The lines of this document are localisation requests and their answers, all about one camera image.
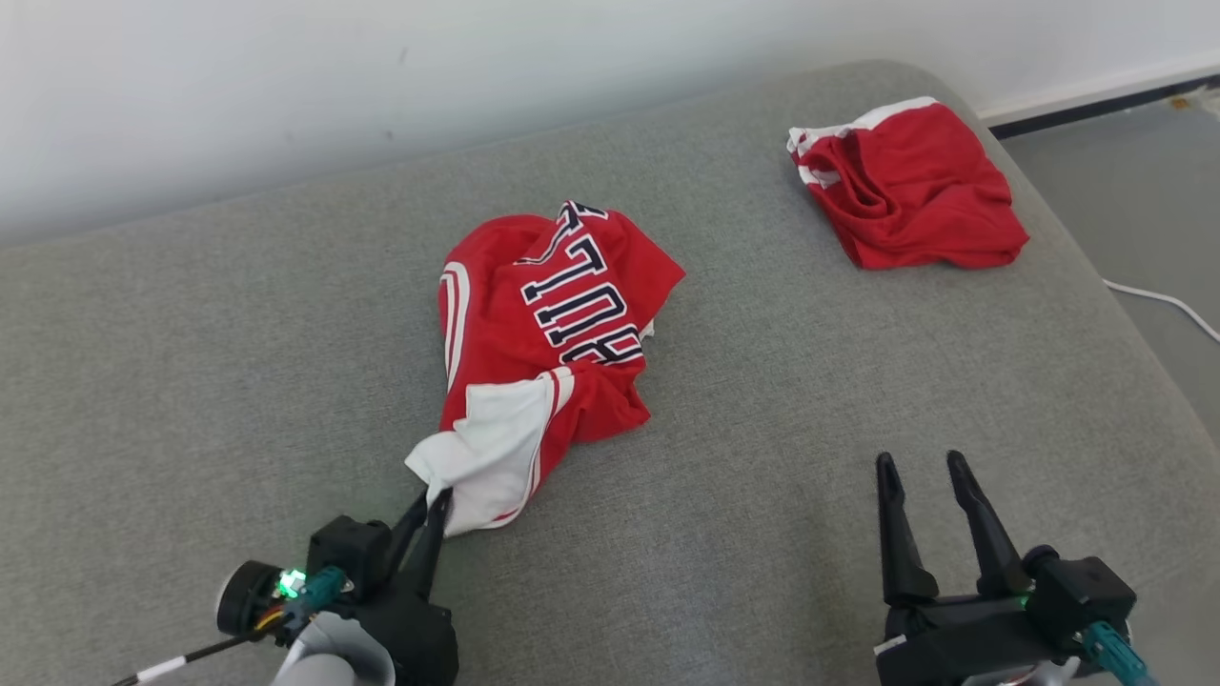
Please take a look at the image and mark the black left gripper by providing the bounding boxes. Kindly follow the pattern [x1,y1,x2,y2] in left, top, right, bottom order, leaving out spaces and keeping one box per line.
[216,488,460,686]

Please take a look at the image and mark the white cable on floor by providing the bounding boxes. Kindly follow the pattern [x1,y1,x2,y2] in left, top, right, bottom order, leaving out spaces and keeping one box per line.
[1103,278,1220,344]

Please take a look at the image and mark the red white-striped basketball shorts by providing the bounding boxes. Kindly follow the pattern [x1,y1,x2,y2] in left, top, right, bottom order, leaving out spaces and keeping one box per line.
[787,96,1030,271]

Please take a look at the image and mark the wall baseboard strip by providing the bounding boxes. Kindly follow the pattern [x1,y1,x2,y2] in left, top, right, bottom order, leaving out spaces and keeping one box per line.
[977,52,1220,139]

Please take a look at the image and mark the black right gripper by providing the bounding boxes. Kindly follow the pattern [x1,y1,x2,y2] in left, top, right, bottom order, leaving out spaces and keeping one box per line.
[875,451,1083,686]

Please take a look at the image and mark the red white lettered basketball jersey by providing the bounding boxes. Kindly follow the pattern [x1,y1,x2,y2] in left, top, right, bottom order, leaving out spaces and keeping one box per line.
[405,200,687,537]

